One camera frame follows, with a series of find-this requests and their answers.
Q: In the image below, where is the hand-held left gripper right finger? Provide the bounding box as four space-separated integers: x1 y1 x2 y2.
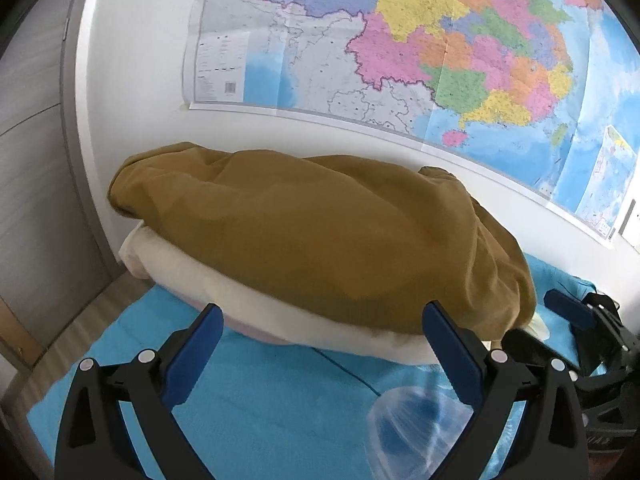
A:
421 300 588 480

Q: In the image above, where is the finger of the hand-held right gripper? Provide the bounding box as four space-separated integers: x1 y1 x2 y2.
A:
543 289 626 378
500 330 584 387

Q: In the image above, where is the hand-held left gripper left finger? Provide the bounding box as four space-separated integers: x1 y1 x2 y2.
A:
54 303 225 480

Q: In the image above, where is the brown jacket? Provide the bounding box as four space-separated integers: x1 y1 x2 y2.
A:
109 142 538 343

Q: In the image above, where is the pale pink cloth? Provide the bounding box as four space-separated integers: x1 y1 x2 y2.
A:
225 317 301 348

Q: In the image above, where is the cream folded garment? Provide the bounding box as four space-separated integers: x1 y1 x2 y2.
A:
119 225 551 367

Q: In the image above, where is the blue floral blanket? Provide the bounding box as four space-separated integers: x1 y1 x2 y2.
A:
25 252 616 480

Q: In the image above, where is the grey wooden wardrobe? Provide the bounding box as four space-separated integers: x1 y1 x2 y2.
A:
0 0 126 376

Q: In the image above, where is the thin black cable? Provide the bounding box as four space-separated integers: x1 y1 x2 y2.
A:
310 344 387 402

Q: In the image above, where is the white wall socket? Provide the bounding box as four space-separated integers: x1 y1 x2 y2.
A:
619 199 640 252

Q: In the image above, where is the colourful wall map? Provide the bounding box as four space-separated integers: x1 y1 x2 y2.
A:
182 0 640 248

